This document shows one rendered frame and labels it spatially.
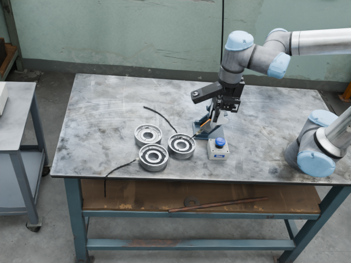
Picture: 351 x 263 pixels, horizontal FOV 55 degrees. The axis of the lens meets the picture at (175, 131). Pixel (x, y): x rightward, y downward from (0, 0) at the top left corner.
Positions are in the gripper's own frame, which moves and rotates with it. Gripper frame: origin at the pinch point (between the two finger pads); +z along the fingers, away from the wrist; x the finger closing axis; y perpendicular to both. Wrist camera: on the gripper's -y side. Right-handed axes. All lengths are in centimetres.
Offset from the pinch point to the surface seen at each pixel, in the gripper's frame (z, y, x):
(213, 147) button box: 8.6, 2.4, -4.0
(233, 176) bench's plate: 13.2, 9.8, -13.7
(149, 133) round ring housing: 10.8, -21.6, 3.2
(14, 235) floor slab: 93, -87, 2
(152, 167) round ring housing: 10.2, -20.1, -14.5
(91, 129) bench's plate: 13.0, -44.1, 5.0
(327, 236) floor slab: 93, 93, 11
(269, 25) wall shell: 34, 71, 161
